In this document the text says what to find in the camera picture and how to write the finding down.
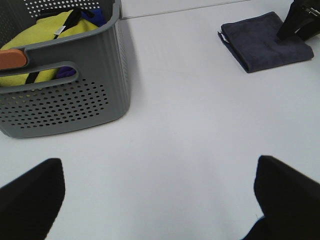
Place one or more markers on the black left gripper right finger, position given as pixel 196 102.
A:
pixel 289 201

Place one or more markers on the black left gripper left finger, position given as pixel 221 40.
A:
pixel 29 204

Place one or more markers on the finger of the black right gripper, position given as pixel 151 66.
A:
pixel 310 27
pixel 297 17

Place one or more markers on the dark navy towel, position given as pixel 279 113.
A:
pixel 255 45

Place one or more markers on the grey perforated plastic basket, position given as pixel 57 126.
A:
pixel 96 94

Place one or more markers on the yellow-green towel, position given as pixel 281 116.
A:
pixel 51 24

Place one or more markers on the blue purple towel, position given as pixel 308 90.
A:
pixel 96 19

